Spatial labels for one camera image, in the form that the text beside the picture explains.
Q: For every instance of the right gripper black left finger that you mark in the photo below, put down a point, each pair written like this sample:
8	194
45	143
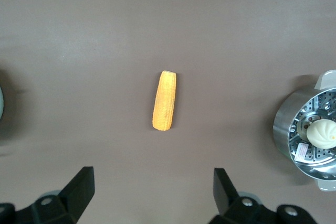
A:
65	205

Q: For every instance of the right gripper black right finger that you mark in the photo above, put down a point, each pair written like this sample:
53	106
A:
244	213

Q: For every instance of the yellow corn cob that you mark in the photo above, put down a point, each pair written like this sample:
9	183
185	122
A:
164	100

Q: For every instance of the steel steamer pot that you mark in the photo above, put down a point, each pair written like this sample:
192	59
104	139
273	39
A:
284	119

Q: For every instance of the steel cooking pot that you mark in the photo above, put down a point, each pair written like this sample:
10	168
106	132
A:
1	98

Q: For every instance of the white steamed bun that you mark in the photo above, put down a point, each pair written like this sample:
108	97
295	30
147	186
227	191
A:
323	133

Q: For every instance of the perforated steel steamer insert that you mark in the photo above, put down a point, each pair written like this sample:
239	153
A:
323	103

